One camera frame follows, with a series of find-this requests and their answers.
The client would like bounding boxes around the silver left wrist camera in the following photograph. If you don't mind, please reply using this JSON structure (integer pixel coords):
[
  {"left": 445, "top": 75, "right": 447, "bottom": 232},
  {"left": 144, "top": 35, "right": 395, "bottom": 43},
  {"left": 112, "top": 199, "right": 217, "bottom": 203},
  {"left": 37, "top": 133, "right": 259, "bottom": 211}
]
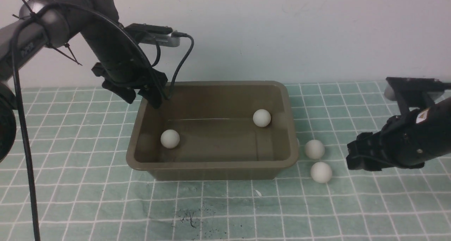
[{"left": 124, "top": 23, "right": 180, "bottom": 47}]

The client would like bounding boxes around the olive green plastic bin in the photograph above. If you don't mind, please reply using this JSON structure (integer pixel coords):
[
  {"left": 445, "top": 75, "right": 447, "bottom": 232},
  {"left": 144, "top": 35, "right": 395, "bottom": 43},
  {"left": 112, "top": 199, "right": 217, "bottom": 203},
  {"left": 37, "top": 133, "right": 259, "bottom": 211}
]
[{"left": 126, "top": 81, "right": 299, "bottom": 181}]

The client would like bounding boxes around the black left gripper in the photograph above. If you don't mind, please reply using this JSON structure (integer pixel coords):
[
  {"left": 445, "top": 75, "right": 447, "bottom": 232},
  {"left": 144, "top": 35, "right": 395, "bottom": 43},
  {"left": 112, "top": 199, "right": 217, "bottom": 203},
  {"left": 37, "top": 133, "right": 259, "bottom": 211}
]
[{"left": 81, "top": 8, "right": 168, "bottom": 109}]

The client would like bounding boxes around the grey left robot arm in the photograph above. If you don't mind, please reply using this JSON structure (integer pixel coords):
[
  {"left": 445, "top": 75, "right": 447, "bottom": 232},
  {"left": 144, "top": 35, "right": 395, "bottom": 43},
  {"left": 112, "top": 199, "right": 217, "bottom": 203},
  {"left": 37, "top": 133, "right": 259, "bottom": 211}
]
[{"left": 1, "top": 0, "right": 168, "bottom": 159}]

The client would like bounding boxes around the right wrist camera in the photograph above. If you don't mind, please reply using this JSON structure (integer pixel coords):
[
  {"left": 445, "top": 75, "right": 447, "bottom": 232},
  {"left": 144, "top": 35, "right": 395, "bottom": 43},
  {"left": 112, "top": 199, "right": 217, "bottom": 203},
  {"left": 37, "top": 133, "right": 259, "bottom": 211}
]
[{"left": 384, "top": 77, "right": 451, "bottom": 115}]

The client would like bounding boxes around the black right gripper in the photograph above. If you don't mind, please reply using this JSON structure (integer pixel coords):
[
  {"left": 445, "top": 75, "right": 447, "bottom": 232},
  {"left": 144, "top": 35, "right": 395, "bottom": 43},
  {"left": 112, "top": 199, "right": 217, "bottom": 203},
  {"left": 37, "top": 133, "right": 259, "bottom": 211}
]
[{"left": 346, "top": 98, "right": 450, "bottom": 172}]

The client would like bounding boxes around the black camera cable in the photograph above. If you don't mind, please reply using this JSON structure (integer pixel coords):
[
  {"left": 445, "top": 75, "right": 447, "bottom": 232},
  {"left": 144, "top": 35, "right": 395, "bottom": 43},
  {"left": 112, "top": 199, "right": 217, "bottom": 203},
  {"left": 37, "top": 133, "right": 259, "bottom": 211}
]
[{"left": 10, "top": 1, "right": 194, "bottom": 241}]

